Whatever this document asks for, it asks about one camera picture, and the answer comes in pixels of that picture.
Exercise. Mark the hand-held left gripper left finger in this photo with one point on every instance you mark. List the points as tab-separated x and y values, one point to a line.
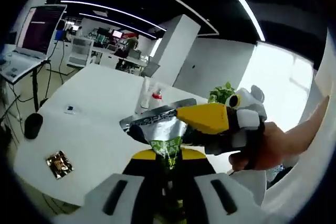
136	187

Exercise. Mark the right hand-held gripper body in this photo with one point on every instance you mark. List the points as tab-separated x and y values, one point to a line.
249	98

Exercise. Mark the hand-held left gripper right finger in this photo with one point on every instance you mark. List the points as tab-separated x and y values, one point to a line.
207	195

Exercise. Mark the green black foil pouch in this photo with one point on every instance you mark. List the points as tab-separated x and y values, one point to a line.
160	129

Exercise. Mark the white skincare bottle red collar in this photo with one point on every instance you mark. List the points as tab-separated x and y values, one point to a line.
157	99

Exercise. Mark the white skincare tube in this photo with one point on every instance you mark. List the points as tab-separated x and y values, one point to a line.
144	90

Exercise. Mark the small blue white packet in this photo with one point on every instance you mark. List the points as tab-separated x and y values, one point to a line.
70	108

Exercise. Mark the white storage cabinet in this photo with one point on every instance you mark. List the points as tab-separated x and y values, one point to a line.
78	52

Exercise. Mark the person's right hand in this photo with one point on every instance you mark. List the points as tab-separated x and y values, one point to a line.
273	150

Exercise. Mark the potted green plant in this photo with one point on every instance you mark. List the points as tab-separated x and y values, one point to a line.
220	95

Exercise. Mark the grey swivel chair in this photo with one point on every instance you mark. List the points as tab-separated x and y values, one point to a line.
151	69

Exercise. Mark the gold foil packet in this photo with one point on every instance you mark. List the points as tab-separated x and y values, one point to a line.
59	165

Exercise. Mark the person's white shirt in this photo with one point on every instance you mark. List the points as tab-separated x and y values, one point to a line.
294	182

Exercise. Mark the wide curved ceiling light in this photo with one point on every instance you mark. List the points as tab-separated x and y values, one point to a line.
246	4

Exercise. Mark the black computer mouse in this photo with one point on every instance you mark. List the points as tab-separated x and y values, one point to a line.
33	126

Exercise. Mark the ceiling light strip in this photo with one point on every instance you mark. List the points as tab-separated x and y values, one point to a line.
118	23
118	11

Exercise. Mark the white laptop maroon screen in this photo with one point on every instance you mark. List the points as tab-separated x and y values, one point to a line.
39	32

